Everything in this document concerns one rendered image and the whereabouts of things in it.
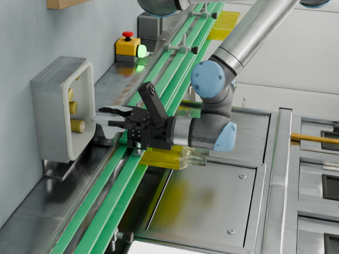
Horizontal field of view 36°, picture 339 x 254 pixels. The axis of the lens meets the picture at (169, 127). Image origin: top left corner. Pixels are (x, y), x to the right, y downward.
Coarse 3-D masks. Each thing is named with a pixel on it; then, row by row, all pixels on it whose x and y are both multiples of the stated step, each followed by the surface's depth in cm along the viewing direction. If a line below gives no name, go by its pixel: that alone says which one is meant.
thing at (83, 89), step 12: (84, 72) 135; (72, 84) 138; (84, 84) 137; (84, 96) 139; (84, 108) 141; (84, 120) 142; (72, 132) 142; (84, 132) 142; (72, 144) 136; (84, 144) 137; (72, 156) 130
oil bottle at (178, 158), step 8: (152, 152) 154; (160, 152) 153; (168, 152) 153; (176, 152) 153; (184, 152) 153; (144, 160) 156; (152, 160) 155; (160, 160) 154; (168, 160) 153; (176, 160) 153; (184, 160) 152; (176, 168) 154; (184, 168) 154
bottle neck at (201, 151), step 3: (195, 150) 158; (198, 150) 158; (201, 150) 158; (204, 150) 158; (207, 150) 158; (195, 153) 159; (198, 153) 158; (201, 153) 158; (204, 153) 158; (207, 153) 158
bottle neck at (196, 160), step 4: (192, 156) 154; (196, 156) 154; (200, 156) 154; (192, 160) 153; (196, 160) 153; (200, 160) 153; (204, 160) 153; (192, 164) 154; (196, 164) 154; (200, 164) 153; (204, 164) 153
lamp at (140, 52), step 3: (138, 45) 179; (141, 45) 179; (138, 48) 178; (141, 48) 178; (144, 48) 179; (138, 51) 178; (141, 51) 178; (144, 51) 179; (138, 54) 179; (141, 54) 179; (144, 54) 180
